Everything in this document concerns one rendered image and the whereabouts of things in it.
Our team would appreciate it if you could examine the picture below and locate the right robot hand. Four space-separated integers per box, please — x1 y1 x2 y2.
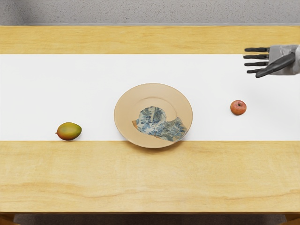
243 44 300 79

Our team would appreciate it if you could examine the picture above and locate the beige plate with blue pattern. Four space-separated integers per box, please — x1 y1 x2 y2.
113 82 194 149

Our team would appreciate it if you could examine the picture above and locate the red apple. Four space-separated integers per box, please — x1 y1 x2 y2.
230 100 247 116

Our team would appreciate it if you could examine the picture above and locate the green and red mango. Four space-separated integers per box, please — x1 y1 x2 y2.
55 122 83 141

